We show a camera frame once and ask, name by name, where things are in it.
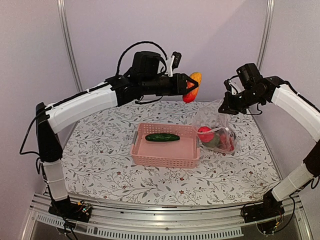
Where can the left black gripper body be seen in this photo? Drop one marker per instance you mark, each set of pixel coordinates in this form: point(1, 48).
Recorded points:
point(166, 90)

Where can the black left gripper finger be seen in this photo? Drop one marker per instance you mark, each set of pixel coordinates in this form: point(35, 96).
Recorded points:
point(189, 81)
point(192, 90)

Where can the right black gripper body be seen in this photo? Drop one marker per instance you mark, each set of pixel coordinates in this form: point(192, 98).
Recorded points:
point(239, 104)

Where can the clear zip top bag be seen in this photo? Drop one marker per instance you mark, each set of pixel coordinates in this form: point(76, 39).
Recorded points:
point(208, 116)

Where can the red lychee bunch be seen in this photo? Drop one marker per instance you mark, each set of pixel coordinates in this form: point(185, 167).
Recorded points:
point(226, 140)

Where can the red tomato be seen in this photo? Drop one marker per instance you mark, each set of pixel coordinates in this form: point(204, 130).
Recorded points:
point(205, 134)

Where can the green avocado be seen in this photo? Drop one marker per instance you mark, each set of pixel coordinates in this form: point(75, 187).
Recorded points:
point(213, 143)

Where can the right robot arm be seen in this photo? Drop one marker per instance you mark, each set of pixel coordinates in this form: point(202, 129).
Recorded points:
point(281, 93)

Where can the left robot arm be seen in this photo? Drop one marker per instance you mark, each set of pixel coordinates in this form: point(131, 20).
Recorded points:
point(115, 91)

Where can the green cucumber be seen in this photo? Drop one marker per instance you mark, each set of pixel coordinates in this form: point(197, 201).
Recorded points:
point(162, 137)

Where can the pink plastic basket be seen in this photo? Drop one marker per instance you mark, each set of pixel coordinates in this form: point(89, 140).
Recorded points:
point(183, 153)

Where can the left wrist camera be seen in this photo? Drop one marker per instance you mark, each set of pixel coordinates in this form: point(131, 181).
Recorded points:
point(147, 64)

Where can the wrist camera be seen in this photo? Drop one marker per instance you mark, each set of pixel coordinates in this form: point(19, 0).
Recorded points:
point(147, 64)
point(249, 75)

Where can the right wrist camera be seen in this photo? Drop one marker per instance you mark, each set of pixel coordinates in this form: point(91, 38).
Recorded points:
point(249, 75)

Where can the right aluminium frame post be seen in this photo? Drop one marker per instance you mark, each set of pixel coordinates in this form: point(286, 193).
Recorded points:
point(265, 33)

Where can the aluminium frame post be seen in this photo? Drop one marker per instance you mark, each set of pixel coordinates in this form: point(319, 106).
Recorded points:
point(265, 33)
point(68, 44)

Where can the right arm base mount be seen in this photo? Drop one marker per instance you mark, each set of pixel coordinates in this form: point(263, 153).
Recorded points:
point(257, 212)

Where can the aluminium front rail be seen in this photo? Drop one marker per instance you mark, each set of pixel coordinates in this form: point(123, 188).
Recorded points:
point(116, 220)

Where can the left aluminium frame post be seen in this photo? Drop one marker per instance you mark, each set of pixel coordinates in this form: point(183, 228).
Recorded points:
point(68, 44)

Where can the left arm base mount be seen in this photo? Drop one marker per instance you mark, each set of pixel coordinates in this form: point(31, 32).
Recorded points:
point(71, 211)

